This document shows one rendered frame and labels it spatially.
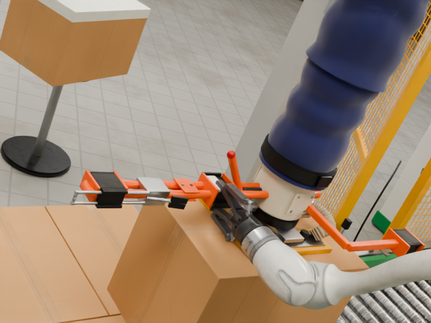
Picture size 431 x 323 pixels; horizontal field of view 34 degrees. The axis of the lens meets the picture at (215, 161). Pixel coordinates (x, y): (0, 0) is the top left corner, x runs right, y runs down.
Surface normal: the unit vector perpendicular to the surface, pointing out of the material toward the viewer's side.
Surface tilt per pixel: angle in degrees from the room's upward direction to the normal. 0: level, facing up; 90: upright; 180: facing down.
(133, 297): 88
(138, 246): 88
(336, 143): 75
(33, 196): 0
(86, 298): 0
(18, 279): 0
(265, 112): 90
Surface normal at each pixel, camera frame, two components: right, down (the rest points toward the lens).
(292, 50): -0.77, -0.02
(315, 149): 0.01, 0.29
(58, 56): -0.51, 0.21
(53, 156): 0.37, -0.82
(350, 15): -0.62, -0.23
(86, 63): 0.78, 0.52
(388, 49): 0.18, 0.59
